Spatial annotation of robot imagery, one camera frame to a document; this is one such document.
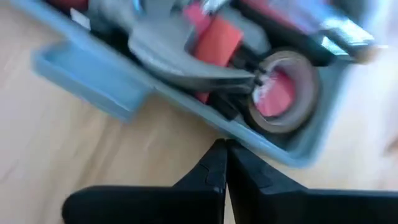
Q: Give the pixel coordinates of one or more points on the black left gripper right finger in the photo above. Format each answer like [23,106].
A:
[280,205]

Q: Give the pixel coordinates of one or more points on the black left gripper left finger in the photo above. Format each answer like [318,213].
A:
[186,205]

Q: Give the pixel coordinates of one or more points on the electrical tape roll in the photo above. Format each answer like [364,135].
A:
[306,93]

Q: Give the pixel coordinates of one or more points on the grey plastic tool case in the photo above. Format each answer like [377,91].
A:
[93,77]

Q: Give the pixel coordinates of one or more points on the red black tool block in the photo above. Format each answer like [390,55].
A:
[217,40]

